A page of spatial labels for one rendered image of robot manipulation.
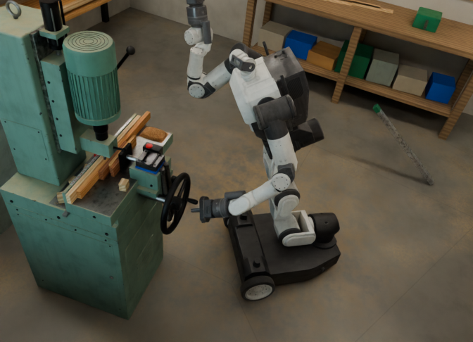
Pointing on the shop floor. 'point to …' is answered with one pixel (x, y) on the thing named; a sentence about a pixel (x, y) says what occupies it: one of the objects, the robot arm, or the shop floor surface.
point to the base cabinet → (93, 257)
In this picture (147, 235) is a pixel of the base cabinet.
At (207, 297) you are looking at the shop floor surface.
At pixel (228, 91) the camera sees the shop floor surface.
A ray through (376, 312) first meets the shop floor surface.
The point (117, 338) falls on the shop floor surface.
